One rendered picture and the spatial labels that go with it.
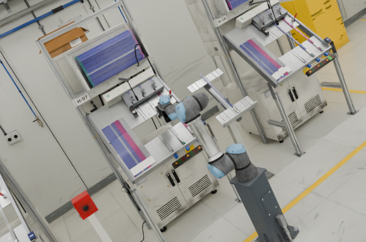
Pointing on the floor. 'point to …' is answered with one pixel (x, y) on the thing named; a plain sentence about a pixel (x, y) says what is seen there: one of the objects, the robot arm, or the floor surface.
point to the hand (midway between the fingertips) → (163, 117)
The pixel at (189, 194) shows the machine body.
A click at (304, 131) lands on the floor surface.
